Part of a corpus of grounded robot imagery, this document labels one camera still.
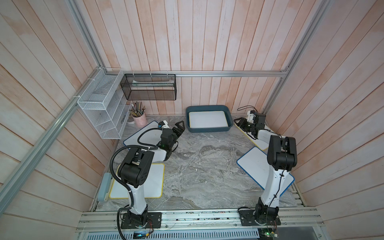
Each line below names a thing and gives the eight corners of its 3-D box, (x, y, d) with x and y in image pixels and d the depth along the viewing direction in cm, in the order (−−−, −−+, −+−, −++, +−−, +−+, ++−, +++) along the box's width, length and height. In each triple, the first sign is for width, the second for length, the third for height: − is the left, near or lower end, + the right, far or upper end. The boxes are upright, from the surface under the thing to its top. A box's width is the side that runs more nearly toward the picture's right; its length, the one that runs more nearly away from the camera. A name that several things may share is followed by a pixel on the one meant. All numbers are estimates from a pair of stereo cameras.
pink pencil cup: (134, 127, 115) (128, 113, 102) (138, 116, 123) (132, 101, 110) (147, 127, 115) (142, 113, 102) (150, 116, 123) (145, 101, 110)
